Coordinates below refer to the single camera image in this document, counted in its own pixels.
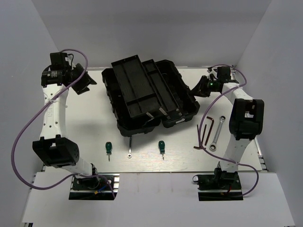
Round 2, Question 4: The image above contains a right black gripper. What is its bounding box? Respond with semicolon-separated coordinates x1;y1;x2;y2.
189;75;218;97

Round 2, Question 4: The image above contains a large silver ratchet wrench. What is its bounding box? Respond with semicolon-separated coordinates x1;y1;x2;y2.
209;115;226;152

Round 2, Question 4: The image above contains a black plastic toolbox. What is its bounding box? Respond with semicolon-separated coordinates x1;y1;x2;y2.
102;55;200;137

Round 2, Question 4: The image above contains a green stubby screwdriver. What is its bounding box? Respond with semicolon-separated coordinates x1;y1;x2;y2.
158;140;165;160
105;141;112;161

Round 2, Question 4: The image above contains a small silver ratchet wrench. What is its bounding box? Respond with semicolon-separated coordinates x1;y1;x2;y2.
127;137;132;158

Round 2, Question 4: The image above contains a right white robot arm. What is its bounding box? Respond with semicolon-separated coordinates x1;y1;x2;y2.
191;65;265;190

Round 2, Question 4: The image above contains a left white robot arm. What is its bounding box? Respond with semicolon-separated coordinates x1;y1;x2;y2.
32;52;100;189

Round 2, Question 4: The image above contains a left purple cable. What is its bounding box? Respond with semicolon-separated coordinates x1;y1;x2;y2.
11;48;117;199

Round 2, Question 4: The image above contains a purple cable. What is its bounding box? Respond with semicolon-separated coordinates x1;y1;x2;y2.
198;64;260;197
11;48;117;199

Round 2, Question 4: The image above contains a brown T-handle hex key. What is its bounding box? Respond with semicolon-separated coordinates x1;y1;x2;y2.
194;124;201;149

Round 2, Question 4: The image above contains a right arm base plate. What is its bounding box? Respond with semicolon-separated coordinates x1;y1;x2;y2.
192;168;243;201

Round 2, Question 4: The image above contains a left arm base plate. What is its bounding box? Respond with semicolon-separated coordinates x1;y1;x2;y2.
69;174;120;201

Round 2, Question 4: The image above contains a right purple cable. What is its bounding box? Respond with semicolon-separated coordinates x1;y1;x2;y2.
198;64;260;197

